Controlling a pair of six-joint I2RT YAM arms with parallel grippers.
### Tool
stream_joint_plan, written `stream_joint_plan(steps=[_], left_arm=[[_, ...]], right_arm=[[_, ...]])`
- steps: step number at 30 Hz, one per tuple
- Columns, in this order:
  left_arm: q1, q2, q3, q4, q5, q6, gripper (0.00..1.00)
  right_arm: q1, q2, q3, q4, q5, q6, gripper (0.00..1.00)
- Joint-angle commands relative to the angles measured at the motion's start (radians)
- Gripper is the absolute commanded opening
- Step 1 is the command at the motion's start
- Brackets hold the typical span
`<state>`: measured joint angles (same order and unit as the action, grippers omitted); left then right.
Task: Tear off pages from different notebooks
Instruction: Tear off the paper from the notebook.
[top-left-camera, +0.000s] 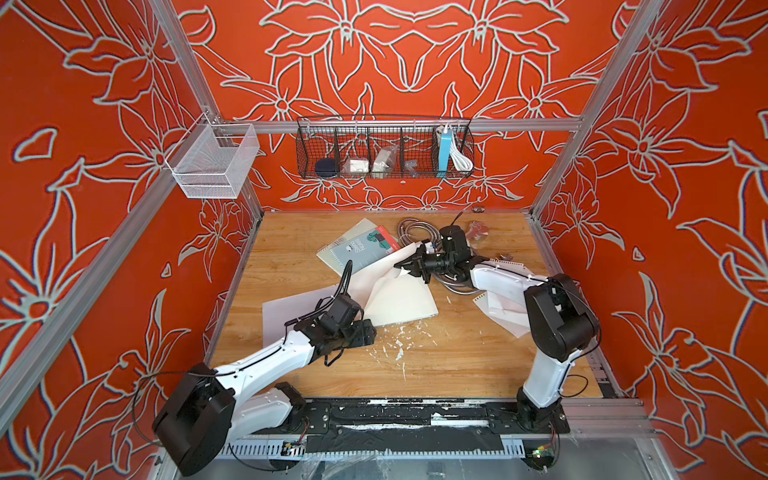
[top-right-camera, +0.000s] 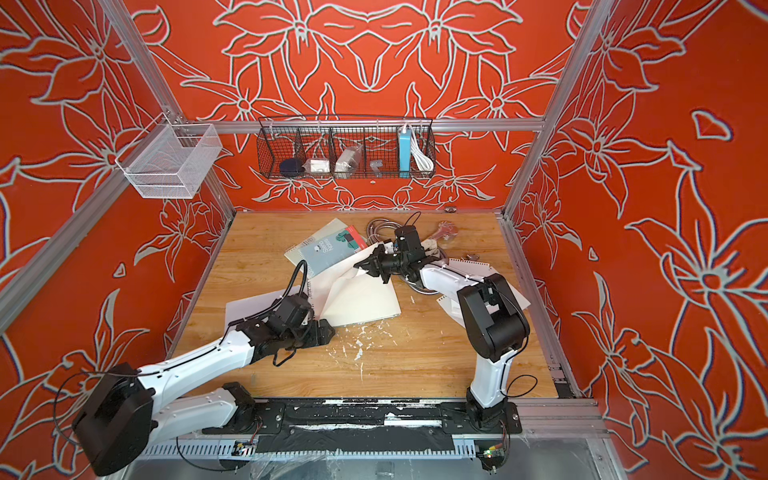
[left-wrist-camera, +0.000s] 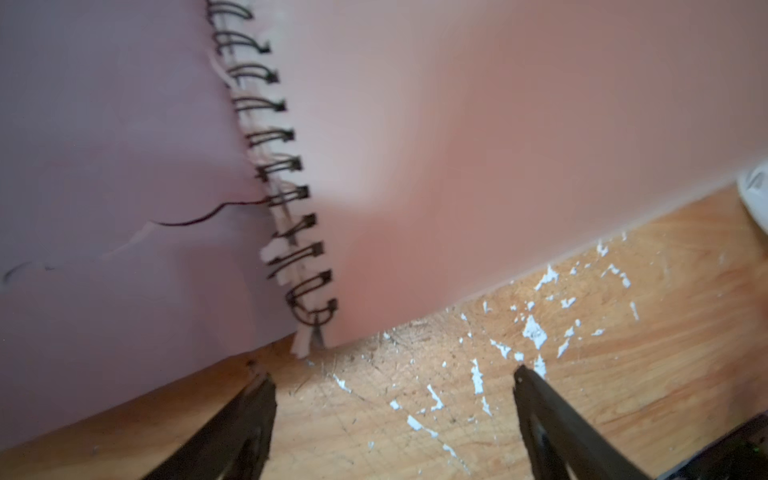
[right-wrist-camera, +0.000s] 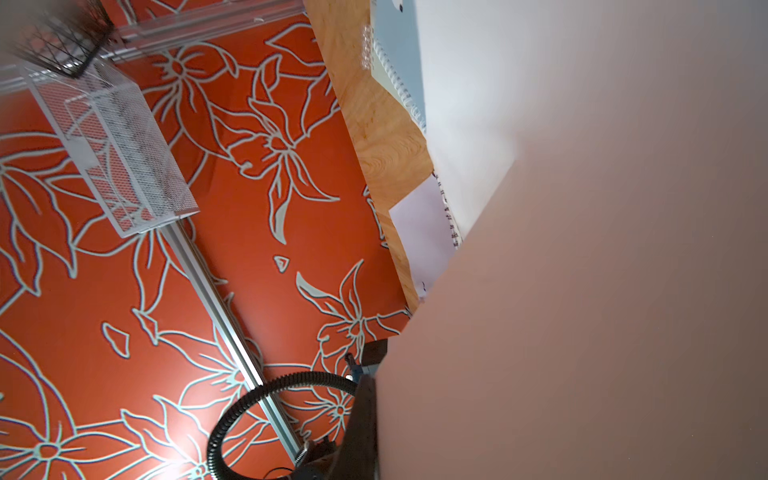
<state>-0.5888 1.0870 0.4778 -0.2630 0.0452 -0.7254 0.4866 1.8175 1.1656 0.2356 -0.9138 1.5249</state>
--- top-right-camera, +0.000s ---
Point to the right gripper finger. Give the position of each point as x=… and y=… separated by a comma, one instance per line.
x=372, y=265
x=384, y=275

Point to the white small box in basket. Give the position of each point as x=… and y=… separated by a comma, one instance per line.
x=318, y=167

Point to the white wire basket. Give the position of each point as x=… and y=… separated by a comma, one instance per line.
x=173, y=161

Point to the white sticker picture notebook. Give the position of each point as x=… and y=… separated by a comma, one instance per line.
x=344, y=295

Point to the teal steno notes notebook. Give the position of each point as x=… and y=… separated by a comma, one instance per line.
x=325, y=252

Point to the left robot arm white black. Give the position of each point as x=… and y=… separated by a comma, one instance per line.
x=129, y=409

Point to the beige work glove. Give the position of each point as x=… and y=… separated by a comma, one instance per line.
x=430, y=247

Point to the small metal clip in basket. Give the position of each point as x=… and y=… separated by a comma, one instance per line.
x=376, y=167

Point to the black wire wall basket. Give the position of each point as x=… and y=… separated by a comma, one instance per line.
x=326, y=136

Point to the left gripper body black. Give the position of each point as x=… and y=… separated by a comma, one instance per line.
x=293, y=338

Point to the light blue box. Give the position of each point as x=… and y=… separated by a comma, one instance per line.
x=404, y=151

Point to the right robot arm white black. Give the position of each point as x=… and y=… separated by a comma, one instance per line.
x=492, y=316

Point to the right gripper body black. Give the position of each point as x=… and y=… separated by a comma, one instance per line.
x=398, y=263

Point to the clear plastic bag in basket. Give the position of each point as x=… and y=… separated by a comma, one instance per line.
x=348, y=162

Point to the dark round object in basket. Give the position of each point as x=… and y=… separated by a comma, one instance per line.
x=292, y=168

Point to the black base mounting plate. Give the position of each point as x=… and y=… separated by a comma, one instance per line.
x=359, y=426

